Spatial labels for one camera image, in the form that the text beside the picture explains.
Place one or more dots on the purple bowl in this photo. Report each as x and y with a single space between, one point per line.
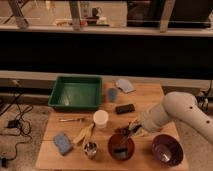
167 150

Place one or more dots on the blue-grey cup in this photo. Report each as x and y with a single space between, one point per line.
112 94

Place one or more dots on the white cup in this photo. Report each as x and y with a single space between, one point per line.
100 118

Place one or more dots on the black power adapter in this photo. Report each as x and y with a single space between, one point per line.
12 124

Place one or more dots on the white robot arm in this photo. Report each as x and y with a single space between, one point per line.
176 105

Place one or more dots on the red bowl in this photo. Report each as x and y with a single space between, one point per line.
120 147

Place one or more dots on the small metal cup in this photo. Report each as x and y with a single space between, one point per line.
90 149

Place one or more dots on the black rectangular block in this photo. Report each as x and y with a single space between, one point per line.
124 109

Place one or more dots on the bunch of dark grapes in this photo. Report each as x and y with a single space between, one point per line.
124 130

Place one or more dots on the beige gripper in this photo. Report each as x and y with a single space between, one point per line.
136 129

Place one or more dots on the green plastic tray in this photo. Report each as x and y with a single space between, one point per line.
76 93

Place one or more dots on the black brush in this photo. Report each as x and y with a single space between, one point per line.
123 145

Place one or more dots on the blue sponge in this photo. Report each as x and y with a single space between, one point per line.
63 143

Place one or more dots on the blue-grey cloth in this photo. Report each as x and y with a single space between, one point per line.
125 85

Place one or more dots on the banana peel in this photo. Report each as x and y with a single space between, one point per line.
84 135

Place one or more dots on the metal fork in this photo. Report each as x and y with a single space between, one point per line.
72 119

